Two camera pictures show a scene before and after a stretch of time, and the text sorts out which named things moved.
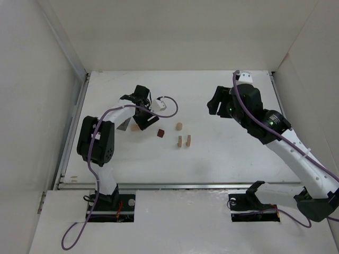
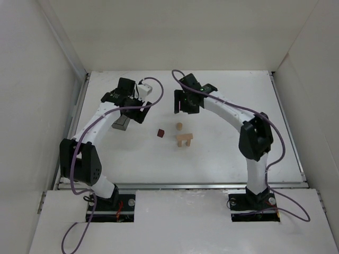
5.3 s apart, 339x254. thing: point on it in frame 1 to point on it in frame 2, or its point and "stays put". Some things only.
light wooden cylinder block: (179, 126) stays put
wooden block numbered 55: (135, 127) to (184, 136)
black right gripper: (222, 99) to (186, 103)
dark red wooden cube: (160, 133) stays put
